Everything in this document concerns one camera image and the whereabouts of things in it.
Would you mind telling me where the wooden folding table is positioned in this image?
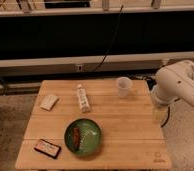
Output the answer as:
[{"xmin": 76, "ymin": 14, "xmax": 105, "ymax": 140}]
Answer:
[{"xmin": 15, "ymin": 79, "xmax": 172, "ymax": 170}]

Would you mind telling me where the green bowl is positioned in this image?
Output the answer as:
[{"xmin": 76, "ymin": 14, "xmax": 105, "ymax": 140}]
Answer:
[{"xmin": 64, "ymin": 118, "xmax": 102, "ymax": 156}]

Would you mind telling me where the white lying bottle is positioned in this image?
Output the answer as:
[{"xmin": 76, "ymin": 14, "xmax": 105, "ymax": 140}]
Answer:
[{"xmin": 77, "ymin": 84, "xmax": 90, "ymax": 113}]

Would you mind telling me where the beige sponge block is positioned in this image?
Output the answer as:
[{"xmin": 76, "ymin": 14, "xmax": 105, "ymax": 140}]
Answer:
[{"xmin": 40, "ymin": 94, "xmax": 59, "ymax": 111}]

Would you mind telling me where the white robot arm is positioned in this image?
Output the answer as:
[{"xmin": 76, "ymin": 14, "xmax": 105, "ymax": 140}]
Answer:
[{"xmin": 150, "ymin": 60, "xmax": 194, "ymax": 124}]

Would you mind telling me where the brown food stick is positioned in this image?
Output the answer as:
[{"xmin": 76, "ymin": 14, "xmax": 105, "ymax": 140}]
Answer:
[{"xmin": 73, "ymin": 127, "xmax": 80, "ymax": 151}]

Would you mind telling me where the white wall outlet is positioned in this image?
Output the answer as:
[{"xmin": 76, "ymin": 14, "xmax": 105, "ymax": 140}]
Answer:
[{"xmin": 78, "ymin": 65, "xmax": 82, "ymax": 72}]

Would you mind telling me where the black hanging cable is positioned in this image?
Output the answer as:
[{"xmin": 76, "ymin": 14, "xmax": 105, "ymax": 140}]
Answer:
[{"xmin": 91, "ymin": 3, "xmax": 125, "ymax": 72}]

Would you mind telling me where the black floor cable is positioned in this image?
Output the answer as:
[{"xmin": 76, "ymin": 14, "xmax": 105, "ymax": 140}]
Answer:
[{"xmin": 160, "ymin": 105, "xmax": 171, "ymax": 128}]

